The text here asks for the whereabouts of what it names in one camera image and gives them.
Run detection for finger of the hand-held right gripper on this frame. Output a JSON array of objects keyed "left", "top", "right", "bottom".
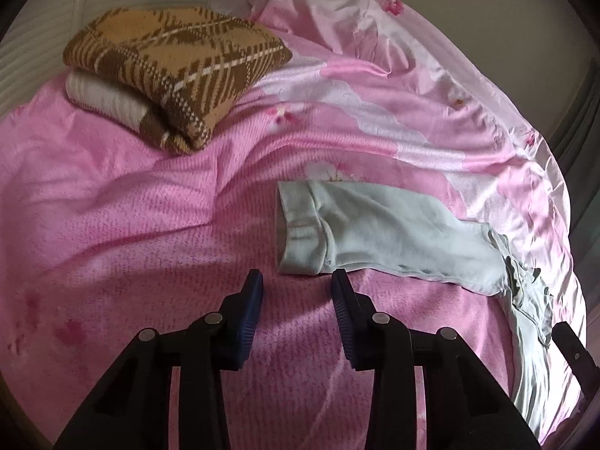
[{"left": 551, "top": 322, "right": 593, "bottom": 388}]

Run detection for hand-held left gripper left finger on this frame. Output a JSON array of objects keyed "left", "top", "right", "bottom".
[{"left": 51, "top": 269, "right": 264, "bottom": 450}]

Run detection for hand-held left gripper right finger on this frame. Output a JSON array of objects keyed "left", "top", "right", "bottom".
[{"left": 331, "top": 269, "right": 543, "bottom": 450}]

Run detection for light green pants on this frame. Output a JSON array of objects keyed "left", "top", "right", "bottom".
[{"left": 276, "top": 179, "right": 558, "bottom": 350}]

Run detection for pink floral quilt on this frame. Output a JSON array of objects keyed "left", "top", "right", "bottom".
[{"left": 0, "top": 0, "right": 590, "bottom": 450}]

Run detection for white folded knit cloth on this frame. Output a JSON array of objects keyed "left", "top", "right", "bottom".
[{"left": 66, "top": 71, "right": 152, "bottom": 131}]

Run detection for white ribbed headboard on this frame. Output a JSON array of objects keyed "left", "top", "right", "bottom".
[{"left": 0, "top": 0, "right": 231, "bottom": 120}]

